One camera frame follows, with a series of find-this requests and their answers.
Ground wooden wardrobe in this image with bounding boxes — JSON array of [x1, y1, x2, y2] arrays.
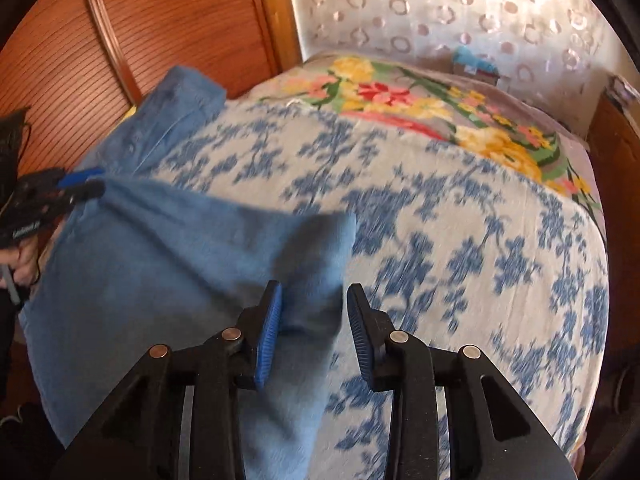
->
[[0, 0, 306, 181]]

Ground blue and white patterned blanket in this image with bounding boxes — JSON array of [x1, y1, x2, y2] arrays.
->
[[145, 97, 611, 480]]

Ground person's left hand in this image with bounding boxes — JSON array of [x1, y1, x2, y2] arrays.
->
[[0, 220, 58, 301]]

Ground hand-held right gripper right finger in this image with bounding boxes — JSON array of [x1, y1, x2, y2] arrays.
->
[[346, 282, 576, 480]]

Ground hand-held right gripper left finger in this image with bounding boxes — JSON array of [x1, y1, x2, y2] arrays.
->
[[52, 280, 285, 480]]

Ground cardboard box with blue bag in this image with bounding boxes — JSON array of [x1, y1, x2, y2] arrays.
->
[[452, 46, 501, 86]]

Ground floral blanket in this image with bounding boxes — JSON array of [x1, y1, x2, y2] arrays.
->
[[235, 52, 606, 221]]

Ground light blue pants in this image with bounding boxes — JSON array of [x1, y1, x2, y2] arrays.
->
[[20, 177, 358, 480]]

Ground circle-patterned sheer curtain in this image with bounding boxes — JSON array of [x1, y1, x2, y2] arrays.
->
[[285, 0, 626, 136]]

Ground wooden cabinet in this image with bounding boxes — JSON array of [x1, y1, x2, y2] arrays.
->
[[585, 75, 640, 241]]

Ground clutter of small items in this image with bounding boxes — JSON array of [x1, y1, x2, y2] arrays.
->
[[605, 74, 640, 111]]

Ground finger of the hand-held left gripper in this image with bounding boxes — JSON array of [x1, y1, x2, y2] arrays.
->
[[50, 181, 107, 211], [56, 169, 107, 190]]

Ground person's dark clothing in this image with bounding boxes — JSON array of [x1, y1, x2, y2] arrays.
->
[[0, 300, 66, 466]]

